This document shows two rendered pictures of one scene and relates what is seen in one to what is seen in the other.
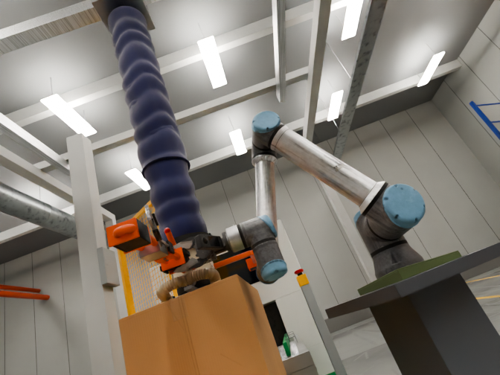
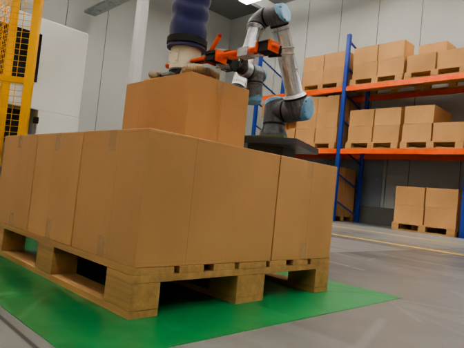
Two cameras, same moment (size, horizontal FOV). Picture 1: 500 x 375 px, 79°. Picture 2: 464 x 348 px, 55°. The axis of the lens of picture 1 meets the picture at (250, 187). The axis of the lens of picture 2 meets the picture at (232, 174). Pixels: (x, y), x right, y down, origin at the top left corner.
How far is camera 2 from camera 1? 198 cm
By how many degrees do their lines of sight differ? 46
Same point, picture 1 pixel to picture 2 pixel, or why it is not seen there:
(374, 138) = (161, 10)
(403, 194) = (311, 104)
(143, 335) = (201, 88)
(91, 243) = not seen: outside the picture
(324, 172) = (290, 67)
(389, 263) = (277, 130)
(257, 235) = (259, 76)
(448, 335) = not seen: hidden behind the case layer
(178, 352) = (213, 109)
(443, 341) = not seen: hidden behind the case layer
